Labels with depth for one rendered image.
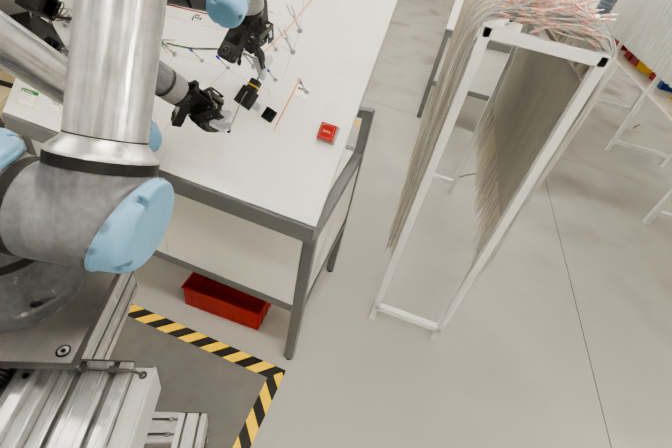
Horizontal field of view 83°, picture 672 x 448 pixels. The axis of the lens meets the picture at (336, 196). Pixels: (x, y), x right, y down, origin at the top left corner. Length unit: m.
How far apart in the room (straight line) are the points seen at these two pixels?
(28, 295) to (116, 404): 0.18
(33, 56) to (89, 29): 0.33
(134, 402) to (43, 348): 0.14
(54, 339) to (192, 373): 1.27
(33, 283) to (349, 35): 1.03
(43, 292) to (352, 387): 1.45
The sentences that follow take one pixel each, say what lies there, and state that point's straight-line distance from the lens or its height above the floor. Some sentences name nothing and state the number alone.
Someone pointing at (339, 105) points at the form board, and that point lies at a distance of 1.21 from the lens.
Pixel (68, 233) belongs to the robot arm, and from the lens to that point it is 0.48.
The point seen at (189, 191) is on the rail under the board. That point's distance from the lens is 1.32.
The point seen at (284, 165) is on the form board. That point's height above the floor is 0.98.
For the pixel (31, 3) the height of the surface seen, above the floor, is 1.23.
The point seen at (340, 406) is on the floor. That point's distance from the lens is 1.83.
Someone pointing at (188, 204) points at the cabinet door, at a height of 0.73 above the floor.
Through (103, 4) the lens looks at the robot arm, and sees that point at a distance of 0.48.
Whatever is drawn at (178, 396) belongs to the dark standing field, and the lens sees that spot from 1.83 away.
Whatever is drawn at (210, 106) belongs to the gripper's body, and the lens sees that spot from 1.07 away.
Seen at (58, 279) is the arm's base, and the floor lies 1.20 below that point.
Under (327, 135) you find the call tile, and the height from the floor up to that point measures 1.09.
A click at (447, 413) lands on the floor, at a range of 1.97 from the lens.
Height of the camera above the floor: 1.67
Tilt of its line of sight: 38 degrees down
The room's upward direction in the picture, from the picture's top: 12 degrees clockwise
